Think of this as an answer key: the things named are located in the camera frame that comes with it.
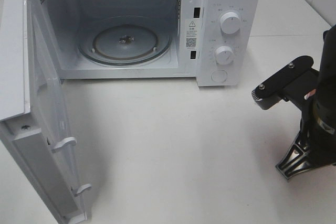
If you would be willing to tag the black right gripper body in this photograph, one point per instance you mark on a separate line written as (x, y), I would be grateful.
(317, 130)

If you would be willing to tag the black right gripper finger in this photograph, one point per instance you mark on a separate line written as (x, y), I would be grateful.
(297, 160)

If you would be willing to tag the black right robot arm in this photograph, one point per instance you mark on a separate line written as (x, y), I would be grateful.
(326, 78)

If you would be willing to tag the white microwave oven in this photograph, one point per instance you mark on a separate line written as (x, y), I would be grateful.
(191, 54)

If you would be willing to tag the white microwave door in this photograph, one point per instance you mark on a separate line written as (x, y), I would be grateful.
(34, 122)

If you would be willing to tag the white upper microwave knob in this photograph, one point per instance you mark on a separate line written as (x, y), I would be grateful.
(230, 22)

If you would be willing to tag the round door release button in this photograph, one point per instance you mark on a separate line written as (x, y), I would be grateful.
(219, 76)

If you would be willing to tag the white lower timer knob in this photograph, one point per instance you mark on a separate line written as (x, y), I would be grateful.
(224, 55)

